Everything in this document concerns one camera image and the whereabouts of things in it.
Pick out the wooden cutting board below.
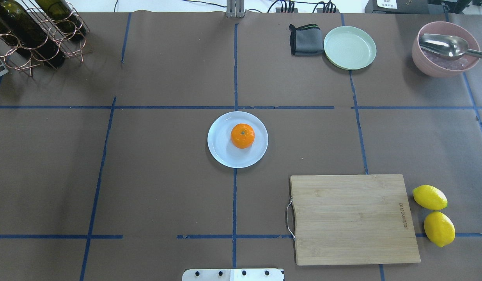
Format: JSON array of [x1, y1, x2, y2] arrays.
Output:
[[289, 174, 421, 266]]

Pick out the orange fruit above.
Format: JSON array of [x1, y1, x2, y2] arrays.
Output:
[[230, 123, 255, 149]]

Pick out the copper wire bottle rack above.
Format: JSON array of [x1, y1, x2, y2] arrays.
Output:
[[0, 0, 94, 77]]

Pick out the aluminium frame post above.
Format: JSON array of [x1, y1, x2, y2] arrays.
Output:
[[226, 0, 246, 18]]

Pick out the light blue plate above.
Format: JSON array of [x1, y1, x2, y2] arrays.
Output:
[[207, 111, 268, 168]]

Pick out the dark grey folded cloth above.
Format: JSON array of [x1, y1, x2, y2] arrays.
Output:
[[289, 23, 324, 57]]

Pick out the yellow lemon right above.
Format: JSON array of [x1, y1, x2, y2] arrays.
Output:
[[424, 211, 455, 247]]

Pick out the metal spoon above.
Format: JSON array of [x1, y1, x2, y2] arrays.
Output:
[[418, 33, 482, 59]]

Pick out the dark wine bottle middle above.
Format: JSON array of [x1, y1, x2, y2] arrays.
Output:
[[36, 0, 86, 42]]

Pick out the yellow lemon left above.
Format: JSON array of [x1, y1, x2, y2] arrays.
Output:
[[413, 185, 448, 211]]

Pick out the yellow lemon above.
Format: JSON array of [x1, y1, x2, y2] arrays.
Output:
[[424, 211, 455, 247], [413, 185, 448, 211]]

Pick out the pink bowl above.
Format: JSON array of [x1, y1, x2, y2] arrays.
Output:
[[411, 21, 482, 78]]

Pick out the dark wine bottle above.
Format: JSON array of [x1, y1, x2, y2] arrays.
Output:
[[36, 0, 86, 42], [0, 0, 65, 69], [0, 20, 29, 59]]

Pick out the dark wine bottle front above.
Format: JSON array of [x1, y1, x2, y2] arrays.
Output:
[[0, 0, 65, 69]]

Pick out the light green plate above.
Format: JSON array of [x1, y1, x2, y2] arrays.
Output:
[[323, 26, 377, 71]]

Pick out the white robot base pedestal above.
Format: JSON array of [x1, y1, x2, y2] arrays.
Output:
[[182, 267, 285, 281]]

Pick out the dark wine bottle back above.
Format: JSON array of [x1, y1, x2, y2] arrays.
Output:
[[0, 20, 29, 59]]

